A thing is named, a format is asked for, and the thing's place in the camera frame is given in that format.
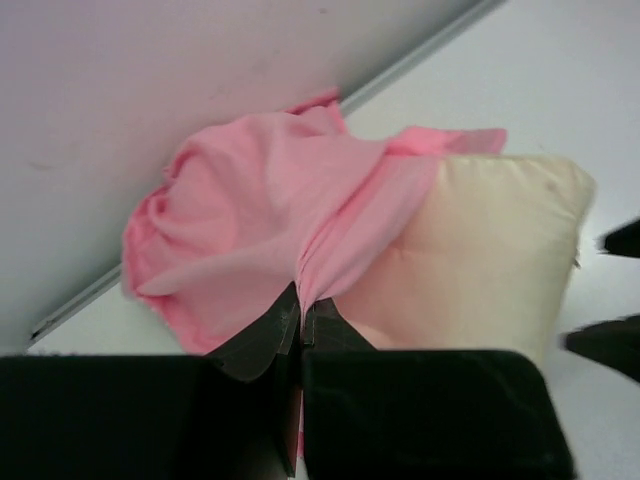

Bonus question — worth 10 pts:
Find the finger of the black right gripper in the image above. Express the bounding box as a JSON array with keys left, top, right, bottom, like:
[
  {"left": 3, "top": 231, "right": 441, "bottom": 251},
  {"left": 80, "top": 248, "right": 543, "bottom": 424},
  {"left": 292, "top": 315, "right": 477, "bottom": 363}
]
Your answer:
[
  {"left": 563, "top": 314, "right": 639, "bottom": 380},
  {"left": 600, "top": 217, "right": 640, "bottom": 259}
]

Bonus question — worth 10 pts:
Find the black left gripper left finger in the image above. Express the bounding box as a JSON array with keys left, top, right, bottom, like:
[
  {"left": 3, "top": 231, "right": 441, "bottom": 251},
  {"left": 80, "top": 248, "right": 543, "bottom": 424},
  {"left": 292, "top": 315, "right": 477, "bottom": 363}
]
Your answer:
[{"left": 1, "top": 287, "right": 300, "bottom": 479}]

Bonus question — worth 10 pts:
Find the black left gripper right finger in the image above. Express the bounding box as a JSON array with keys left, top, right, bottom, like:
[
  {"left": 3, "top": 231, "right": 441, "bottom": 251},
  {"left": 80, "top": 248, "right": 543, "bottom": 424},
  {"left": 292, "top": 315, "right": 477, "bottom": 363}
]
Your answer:
[{"left": 301, "top": 300, "right": 575, "bottom": 479}]

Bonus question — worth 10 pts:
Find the cream pillow with bear print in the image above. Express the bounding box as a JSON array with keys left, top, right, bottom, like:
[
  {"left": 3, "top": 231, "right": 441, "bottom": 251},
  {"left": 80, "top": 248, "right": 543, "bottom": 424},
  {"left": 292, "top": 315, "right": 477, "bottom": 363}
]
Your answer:
[{"left": 335, "top": 156, "right": 596, "bottom": 365}]

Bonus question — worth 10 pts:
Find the pink satin pillowcase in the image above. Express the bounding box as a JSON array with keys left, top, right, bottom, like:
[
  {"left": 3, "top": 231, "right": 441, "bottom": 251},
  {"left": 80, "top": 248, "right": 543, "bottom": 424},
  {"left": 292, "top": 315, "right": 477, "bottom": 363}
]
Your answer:
[{"left": 121, "top": 87, "right": 509, "bottom": 356}]

